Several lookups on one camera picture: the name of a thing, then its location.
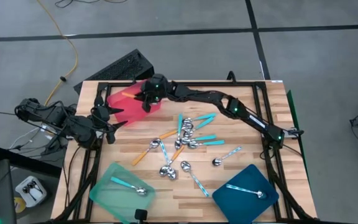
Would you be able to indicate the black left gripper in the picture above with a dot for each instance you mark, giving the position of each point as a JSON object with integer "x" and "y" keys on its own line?
{"x": 102, "y": 119}

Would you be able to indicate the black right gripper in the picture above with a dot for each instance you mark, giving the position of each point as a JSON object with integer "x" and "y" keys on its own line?
{"x": 155, "y": 90}

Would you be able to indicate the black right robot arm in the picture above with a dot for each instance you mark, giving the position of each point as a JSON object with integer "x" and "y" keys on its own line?
{"x": 244, "y": 113}

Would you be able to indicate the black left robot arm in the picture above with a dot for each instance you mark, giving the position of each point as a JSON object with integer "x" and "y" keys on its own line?
{"x": 73, "y": 127}

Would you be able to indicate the pink plastic bin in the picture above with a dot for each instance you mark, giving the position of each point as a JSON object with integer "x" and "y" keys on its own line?
{"x": 126, "y": 109}

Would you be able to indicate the black mesh computer tower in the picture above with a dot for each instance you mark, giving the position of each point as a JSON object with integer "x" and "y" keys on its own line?
{"x": 120, "y": 70}

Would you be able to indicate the translucent teal plastic bin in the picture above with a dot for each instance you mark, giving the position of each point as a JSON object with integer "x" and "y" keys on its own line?
{"x": 110, "y": 199}

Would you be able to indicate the black clamp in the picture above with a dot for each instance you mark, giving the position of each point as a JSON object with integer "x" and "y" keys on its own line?
{"x": 231, "y": 76}

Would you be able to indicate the white box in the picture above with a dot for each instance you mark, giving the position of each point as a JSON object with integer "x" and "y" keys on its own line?
{"x": 23, "y": 193}

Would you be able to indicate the yellow tape roll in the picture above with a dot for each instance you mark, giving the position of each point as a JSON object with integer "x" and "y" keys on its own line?
{"x": 18, "y": 205}

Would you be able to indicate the dark blue plastic bin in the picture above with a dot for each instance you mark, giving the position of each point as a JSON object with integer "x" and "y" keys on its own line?
{"x": 244, "y": 208}

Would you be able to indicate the green board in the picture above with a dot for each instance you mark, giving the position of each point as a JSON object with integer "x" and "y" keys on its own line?
{"x": 291, "y": 109}

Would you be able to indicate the black table-level camera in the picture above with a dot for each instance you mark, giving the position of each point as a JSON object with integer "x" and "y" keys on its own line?
{"x": 141, "y": 215}

